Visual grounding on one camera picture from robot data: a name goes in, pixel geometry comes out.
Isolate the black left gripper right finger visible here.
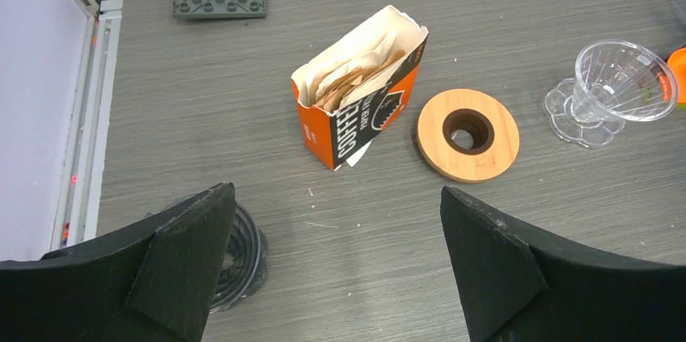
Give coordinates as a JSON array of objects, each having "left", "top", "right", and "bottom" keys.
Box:
[{"left": 440, "top": 187, "right": 685, "bottom": 341}]

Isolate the orange plastic holder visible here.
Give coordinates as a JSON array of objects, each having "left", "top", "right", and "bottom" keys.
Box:
[{"left": 666, "top": 46, "right": 686, "bottom": 109}]

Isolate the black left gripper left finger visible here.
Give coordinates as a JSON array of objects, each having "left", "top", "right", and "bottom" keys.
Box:
[{"left": 1, "top": 183, "right": 236, "bottom": 341}]

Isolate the orange coffee filter box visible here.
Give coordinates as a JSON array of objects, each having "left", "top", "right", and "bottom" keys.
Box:
[{"left": 290, "top": 5, "right": 429, "bottom": 171}]

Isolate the aluminium frame rail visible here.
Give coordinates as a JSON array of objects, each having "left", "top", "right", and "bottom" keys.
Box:
[{"left": 49, "top": 0, "right": 124, "bottom": 251}]

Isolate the wooden ring dripper stand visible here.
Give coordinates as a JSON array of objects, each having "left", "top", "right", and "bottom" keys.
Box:
[{"left": 417, "top": 89, "right": 520, "bottom": 183}]

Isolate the dark smoky glass dripper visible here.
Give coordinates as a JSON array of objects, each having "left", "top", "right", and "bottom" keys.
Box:
[{"left": 210, "top": 203, "right": 268, "bottom": 314}]

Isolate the clear glass dripper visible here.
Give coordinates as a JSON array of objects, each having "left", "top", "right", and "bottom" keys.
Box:
[{"left": 543, "top": 39, "right": 679, "bottom": 148}]

